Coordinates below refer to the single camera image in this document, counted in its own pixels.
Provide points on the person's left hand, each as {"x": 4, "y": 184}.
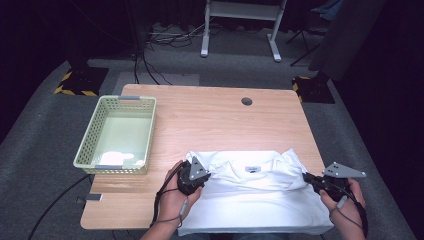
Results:
{"x": 173, "y": 203}

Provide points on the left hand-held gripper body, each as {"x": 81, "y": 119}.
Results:
{"x": 190, "y": 181}

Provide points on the grey metal table bracket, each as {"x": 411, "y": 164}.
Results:
{"x": 91, "y": 197}

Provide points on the white t-shirt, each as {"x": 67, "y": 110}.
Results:
{"x": 256, "y": 203}

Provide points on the white metal stand frame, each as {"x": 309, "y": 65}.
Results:
{"x": 241, "y": 11}

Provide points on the black yellow striped base plate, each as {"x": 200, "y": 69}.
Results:
{"x": 313, "y": 90}
{"x": 81, "y": 81}

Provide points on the dark grey curtain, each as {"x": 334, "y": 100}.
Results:
{"x": 346, "y": 36}

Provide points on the black tripod legs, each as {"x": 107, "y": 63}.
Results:
{"x": 301, "y": 43}

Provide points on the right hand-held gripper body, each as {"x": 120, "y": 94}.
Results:
{"x": 336, "y": 186}

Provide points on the person's right hand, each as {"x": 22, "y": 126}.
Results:
{"x": 346, "y": 213}

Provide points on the pale green plastic basket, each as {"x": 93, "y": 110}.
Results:
{"x": 120, "y": 135}

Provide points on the blue cloth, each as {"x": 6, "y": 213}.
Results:
{"x": 330, "y": 8}

